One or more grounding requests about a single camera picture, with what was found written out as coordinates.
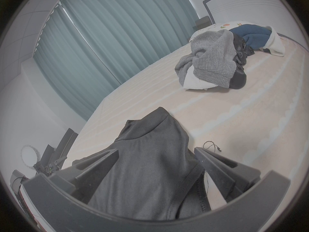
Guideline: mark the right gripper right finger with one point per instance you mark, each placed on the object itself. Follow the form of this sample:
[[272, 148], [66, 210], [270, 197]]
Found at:
[[241, 177]]

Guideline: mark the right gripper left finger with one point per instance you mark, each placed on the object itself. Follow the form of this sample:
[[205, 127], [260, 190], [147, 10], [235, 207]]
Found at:
[[83, 186]]

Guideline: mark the black T-shirt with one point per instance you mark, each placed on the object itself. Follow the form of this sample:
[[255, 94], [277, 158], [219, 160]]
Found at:
[[149, 165]]

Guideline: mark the bed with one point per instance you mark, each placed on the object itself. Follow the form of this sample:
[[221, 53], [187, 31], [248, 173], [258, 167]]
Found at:
[[241, 117]]

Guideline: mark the pile of clothes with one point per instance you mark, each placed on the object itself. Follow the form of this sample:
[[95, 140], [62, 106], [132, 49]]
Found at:
[[212, 61]]

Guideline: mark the dark grey dressing table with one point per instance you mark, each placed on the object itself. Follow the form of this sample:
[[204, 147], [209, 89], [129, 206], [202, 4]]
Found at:
[[48, 153]]

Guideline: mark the black chest of drawers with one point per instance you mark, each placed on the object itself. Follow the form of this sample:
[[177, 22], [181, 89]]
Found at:
[[68, 139]]

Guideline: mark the round mirror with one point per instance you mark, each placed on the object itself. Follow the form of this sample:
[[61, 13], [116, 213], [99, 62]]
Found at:
[[29, 156]]

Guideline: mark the blue-green curtain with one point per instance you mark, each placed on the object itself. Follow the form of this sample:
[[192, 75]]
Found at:
[[72, 69], [130, 28]]

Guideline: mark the white printed pillow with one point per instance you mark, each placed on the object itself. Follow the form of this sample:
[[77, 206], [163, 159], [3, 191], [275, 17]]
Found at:
[[217, 26]]

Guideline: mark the grey bedside table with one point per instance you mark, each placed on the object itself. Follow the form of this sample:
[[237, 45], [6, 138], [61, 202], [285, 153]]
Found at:
[[202, 23]]

